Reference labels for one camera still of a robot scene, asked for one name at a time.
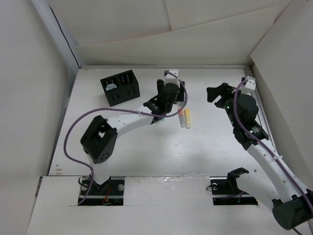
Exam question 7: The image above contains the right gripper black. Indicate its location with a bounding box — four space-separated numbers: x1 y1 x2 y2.
206 82 246 128

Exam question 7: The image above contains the orange highlighter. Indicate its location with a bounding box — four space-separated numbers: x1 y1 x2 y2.
178 110 186 128

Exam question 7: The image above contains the blue-lidded clear jar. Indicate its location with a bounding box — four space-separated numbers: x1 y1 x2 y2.
106 83 117 91

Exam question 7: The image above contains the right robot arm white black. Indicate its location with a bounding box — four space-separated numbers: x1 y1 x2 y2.
206 80 313 230

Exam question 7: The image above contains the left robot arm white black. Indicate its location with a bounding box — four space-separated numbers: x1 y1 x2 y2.
80 78 187 194

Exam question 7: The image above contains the yellow highlighter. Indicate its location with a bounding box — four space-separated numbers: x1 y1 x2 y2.
184 108 191 129

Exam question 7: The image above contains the black two-compartment organizer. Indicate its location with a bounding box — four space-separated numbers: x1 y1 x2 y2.
100 70 140 107

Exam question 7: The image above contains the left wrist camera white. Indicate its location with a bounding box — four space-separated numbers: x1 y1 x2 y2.
163 69 180 85

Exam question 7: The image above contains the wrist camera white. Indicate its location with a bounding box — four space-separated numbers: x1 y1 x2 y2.
163 69 180 85
240 76 256 94

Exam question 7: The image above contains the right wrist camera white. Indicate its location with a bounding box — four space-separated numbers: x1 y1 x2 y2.
240 76 256 94

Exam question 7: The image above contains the aluminium rail right side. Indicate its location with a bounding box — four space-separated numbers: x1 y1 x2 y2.
241 68 276 147

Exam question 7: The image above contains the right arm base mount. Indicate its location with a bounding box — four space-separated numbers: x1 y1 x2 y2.
206 176 258 206

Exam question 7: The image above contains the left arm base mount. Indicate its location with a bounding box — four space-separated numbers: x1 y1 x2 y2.
78 176 125 206

